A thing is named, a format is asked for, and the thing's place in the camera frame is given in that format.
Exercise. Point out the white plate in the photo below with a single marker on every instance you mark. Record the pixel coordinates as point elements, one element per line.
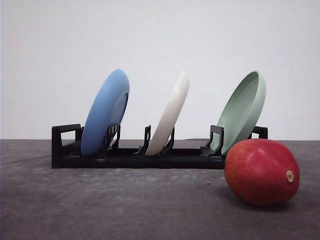
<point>169,118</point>

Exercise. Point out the red pomegranate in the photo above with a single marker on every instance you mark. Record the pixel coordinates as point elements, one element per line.
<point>261,172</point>

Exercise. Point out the blue plate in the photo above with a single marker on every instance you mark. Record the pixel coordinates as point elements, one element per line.
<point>108,111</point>

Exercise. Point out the green plate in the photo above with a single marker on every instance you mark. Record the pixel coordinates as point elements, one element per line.
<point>241,111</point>

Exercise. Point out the black plastic dish rack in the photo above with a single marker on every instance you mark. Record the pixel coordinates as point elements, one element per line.
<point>68,152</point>

